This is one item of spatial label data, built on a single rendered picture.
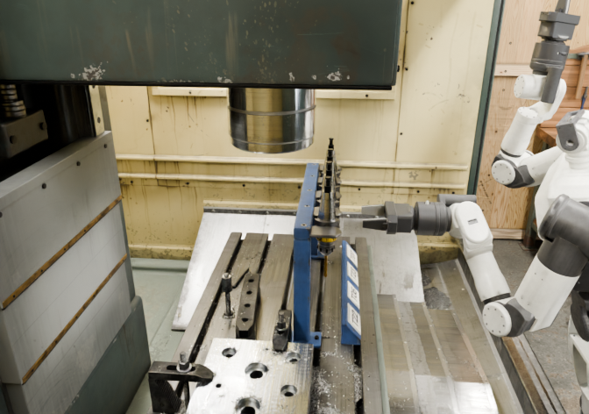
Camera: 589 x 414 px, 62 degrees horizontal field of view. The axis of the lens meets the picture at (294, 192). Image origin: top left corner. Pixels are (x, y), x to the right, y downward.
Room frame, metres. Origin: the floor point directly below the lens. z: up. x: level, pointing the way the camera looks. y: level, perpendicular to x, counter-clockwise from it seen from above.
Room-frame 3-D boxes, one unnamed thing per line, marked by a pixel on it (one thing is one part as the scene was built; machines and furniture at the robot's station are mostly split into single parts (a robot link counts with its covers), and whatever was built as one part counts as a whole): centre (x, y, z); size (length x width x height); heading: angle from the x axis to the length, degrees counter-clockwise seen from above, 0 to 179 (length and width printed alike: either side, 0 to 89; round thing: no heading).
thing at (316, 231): (1.01, -0.07, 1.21); 0.07 x 0.05 x 0.01; 85
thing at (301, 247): (1.02, -0.02, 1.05); 0.10 x 0.05 x 0.30; 85
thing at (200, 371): (0.80, 0.23, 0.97); 0.13 x 0.03 x 0.15; 85
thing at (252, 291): (1.11, 0.12, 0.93); 0.26 x 0.05 x 0.06; 0
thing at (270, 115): (0.88, 0.04, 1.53); 0.16 x 0.16 x 0.12
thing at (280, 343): (0.93, 0.03, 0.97); 0.13 x 0.03 x 0.15; 175
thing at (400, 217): (1.16, -0.30, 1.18); 0.13 x 0.12 x 0.10; 175
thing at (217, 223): (1.52, -0.02, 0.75); 0.89 x 0.70 x 0.26; 85
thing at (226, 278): (1.13, 0.18, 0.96); 0.03 x 0.03 x 0.13
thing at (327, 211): (1.07, -0.08, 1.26); 0.04 x 0.04 x 0.07
